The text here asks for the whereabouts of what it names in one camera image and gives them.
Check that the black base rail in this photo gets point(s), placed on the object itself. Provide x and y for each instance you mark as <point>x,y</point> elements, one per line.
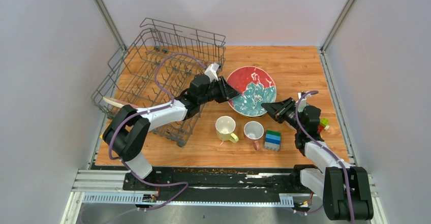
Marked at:
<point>236,187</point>

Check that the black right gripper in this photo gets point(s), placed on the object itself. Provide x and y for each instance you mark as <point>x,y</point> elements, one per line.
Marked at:
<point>275,109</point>

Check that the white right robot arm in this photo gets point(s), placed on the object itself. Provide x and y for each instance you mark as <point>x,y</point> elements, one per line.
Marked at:
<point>343,188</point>

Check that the red and teal floral plate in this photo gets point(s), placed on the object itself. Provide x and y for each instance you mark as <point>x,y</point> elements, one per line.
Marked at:
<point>256,87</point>

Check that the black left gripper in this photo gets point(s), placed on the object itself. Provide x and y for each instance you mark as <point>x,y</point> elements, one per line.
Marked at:
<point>226,91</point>

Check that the small red yellow green toy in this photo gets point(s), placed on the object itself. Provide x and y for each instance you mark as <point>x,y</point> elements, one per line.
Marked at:
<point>323,125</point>

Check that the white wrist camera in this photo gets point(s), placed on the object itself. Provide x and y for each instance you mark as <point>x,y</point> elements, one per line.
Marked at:
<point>301,103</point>
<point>212,71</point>

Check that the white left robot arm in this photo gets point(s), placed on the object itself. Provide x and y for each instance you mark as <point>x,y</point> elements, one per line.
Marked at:
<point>126,133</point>

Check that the green scalloped plate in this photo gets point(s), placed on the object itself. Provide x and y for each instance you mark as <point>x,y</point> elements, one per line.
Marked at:
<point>253,117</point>

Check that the grey wire dish rack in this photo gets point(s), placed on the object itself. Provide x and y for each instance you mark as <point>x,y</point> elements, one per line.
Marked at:
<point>158,65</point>

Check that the green blue grey block stack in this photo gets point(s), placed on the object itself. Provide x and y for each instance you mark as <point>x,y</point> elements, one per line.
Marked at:
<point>272,140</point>

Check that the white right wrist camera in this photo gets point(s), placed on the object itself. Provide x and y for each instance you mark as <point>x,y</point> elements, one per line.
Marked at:
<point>301,103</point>

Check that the pink mug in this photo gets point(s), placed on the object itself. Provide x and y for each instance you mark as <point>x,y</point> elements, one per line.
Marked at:
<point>253,133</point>

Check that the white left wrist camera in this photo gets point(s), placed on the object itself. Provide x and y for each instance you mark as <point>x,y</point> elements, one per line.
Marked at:
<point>212,71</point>

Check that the yellow mug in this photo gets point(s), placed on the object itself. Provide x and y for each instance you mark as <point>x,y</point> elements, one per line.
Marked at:
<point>225,127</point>

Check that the cream and pink plate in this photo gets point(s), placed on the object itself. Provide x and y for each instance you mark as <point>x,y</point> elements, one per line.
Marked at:
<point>118,103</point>

